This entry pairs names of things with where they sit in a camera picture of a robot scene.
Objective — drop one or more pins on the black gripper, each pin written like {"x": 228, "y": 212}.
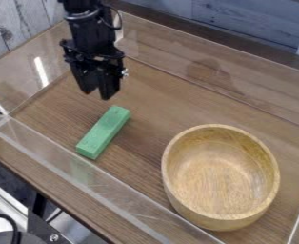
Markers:
{"x": 91, "y": 52}

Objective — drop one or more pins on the green rectangular block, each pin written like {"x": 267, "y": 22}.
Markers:
{"x": 103, "y": 132}

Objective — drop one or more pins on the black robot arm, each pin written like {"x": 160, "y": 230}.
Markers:
{"x": 85, "y": 6}

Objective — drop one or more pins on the brown wooden bowl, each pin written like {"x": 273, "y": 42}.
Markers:
{"x": 220, "y": 176}

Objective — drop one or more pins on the clear acrylic corner bracket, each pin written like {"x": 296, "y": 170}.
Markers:
{"x": 117, "y": 23}

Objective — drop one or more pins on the clear acrylic enclosure wall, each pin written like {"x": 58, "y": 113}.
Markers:
{"x": 185, "y": 82}

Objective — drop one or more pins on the black metal bracket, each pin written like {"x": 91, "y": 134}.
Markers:
{"x": 40, "y": 229}

